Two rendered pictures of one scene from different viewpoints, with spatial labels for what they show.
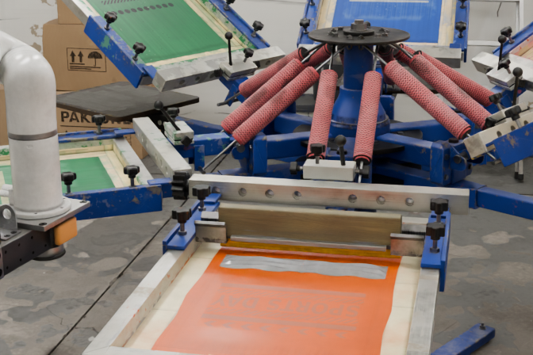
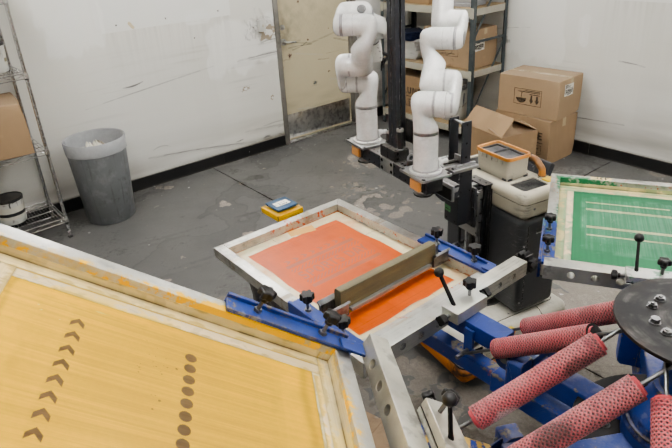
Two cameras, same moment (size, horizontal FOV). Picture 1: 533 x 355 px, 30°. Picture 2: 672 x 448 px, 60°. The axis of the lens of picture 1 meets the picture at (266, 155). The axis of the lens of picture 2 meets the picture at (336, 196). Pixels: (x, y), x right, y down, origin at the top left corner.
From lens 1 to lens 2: 325 cm
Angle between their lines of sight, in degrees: 116
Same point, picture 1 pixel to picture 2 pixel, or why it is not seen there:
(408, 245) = (327, 304)
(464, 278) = not seen: outside the picture
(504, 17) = not seen: outside the picture
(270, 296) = (348, 260)
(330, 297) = (325, 275)
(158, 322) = (360, 227)
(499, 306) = not seen: outside the picture
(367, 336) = (276, 268)
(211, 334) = (332, 235)
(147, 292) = (375, 221)
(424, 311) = (259, 276)
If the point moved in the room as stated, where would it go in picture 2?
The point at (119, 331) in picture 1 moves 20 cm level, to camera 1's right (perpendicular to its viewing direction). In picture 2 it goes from (346, 207) to (314, 227)
